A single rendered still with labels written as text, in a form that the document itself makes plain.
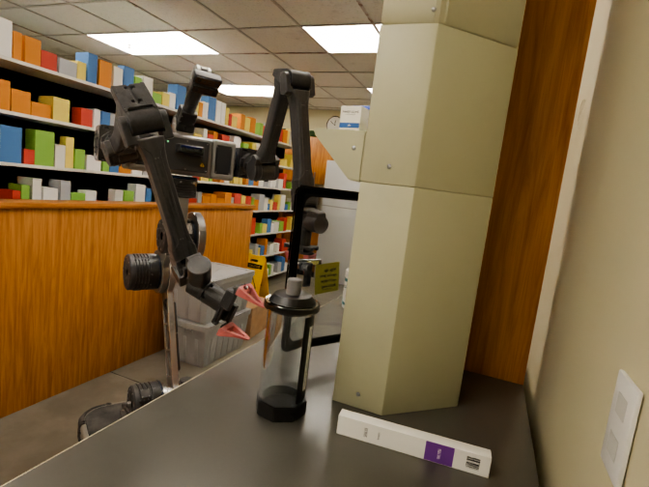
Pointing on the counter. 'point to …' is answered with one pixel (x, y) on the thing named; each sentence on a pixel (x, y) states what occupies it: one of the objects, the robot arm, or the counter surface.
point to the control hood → (345, 149)
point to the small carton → (353, 118)
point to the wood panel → (528, 185)
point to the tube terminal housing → (422, 216)
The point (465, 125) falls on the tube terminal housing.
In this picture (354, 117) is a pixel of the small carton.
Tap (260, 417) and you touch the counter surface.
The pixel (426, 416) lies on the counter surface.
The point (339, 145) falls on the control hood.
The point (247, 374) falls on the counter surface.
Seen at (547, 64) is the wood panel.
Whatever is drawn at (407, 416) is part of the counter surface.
